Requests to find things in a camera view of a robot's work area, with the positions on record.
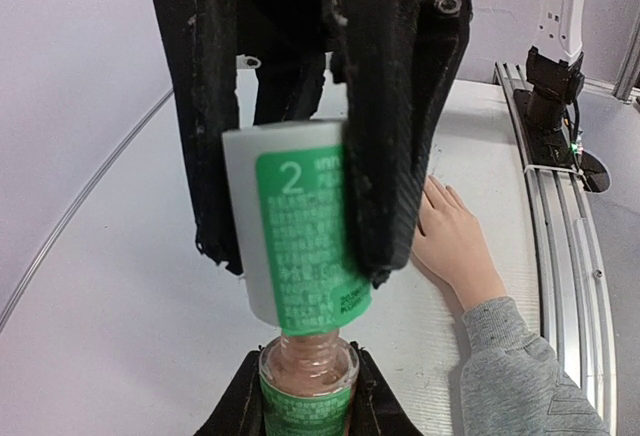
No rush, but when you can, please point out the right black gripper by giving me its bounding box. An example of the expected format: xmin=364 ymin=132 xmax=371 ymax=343
xmin=153 ymin=0 xmax=472 ymax=286

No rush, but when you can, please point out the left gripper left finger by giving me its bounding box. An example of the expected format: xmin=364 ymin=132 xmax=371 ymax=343
xmin=194 ymin=350 xmax=265 ymax=436

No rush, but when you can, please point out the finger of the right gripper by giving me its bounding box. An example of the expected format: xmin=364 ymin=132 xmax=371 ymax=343
xmin=153 ymin=0 xmax=243 ymax=276

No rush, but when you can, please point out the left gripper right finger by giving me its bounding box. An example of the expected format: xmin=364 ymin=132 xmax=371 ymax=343
xmin=348 ymin=341 xmax=422 ymax=436

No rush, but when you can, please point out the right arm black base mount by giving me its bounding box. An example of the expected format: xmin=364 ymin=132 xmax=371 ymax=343
xmin=513 ymin=89 xmax=611 ymax=193

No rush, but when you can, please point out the person's bare hand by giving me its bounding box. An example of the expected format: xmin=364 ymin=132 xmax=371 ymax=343
xmin=412 ymin=176 xmax=507 ymax=311

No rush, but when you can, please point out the aluminium front rail base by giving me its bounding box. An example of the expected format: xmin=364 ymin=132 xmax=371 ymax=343
xmin=494 ymin=63 xmax=618 ymax=434

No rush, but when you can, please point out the nail polish bottle green label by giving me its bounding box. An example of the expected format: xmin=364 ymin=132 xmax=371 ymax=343
xmin=257 ymin=330 xmax=361 ymax=436

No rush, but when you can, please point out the white nail polish cap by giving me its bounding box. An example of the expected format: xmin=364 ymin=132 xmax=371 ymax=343
xmin=222 ymin=119 xmax=371 ymax=336

